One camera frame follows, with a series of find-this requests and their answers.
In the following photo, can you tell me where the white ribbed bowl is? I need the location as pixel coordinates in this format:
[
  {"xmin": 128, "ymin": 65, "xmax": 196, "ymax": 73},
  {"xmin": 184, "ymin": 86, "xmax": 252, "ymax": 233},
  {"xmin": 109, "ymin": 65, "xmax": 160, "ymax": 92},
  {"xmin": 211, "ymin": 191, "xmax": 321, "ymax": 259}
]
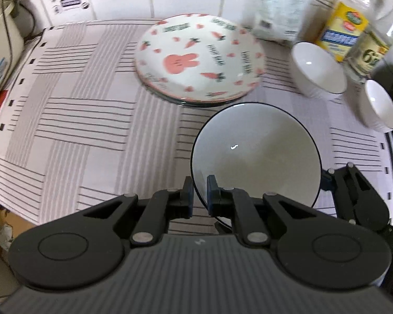
[
  {"xmin": 289, "ymin": 42, "xmax": 347, "ymax": 100},
  {"xmin": 358, "ymin": 80, "xmax": 393, "ymax": 133},
  {"xmin": 191, "ymin": 102, "xmax": 322, "ymax": 206}
]

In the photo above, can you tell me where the pink rabbit carrot plate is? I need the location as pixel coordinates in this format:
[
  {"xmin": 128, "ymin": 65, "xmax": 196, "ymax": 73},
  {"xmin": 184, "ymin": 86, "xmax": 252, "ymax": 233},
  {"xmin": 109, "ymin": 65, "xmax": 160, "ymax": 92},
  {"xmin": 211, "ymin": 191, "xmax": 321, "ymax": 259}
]
[{"xmin": 135, "ymin": 14, "xmax": 265, "ymax": 85}]

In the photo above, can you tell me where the blue fried egg plate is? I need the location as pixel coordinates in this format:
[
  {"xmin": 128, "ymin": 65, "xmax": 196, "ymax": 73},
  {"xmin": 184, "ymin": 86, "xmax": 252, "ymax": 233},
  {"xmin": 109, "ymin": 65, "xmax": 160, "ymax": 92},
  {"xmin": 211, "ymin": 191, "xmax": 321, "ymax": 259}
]
[{"xmin": 138, "ymin": 72, "xmax": 261, "ymax": 108}]

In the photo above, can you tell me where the striped table mat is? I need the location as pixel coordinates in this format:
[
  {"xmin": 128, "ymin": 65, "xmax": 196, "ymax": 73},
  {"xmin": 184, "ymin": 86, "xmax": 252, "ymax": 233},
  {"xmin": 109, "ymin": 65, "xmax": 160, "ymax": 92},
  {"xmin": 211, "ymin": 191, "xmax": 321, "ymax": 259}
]
[{"xmin": 0, "ymin": 19, "xmax": 393, "ymax": 225}]

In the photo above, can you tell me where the yellow cooking wine bottle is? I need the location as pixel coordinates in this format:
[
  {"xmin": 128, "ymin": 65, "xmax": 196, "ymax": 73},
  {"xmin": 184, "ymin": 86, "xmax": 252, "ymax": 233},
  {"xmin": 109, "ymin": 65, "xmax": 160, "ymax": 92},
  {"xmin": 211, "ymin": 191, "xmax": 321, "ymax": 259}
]
[{"xmin": 314, "ymin": 0, "xmax": 381, "ymax": 63}]

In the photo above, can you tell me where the white vinegar bottle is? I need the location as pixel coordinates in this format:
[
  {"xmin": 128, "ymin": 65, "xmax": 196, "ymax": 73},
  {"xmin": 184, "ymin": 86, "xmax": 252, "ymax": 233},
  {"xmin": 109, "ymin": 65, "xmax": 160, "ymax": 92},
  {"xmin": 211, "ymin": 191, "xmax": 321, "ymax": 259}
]
[{"xmin": 341, "ymin": 0, "xmax": 393, "ymax": 85}]

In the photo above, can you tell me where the white plastic bag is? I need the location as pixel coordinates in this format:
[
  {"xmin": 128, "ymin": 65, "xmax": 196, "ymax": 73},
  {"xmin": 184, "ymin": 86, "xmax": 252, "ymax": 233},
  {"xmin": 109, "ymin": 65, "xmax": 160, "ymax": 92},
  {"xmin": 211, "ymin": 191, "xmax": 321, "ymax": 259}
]
[{"xmin": 252, "ymin": 0, "xmax": 311, "ymax": 43}]

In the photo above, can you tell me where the white rice cooker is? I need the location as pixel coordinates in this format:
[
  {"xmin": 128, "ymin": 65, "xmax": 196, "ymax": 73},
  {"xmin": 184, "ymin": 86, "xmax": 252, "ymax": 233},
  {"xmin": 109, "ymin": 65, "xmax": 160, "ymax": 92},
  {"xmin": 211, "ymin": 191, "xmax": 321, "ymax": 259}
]
[{"xmin": 0, "ymin": 0, "xmax": 24, "ymax": 89}]

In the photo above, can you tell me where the black power cable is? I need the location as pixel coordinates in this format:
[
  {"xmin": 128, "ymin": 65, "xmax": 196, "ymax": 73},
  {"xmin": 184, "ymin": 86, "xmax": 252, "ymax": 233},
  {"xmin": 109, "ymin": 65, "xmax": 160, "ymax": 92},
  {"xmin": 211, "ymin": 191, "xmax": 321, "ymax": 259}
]
[{"xmin": 0, "ymin": 0, "xmax": 42, "ymax": 60}]

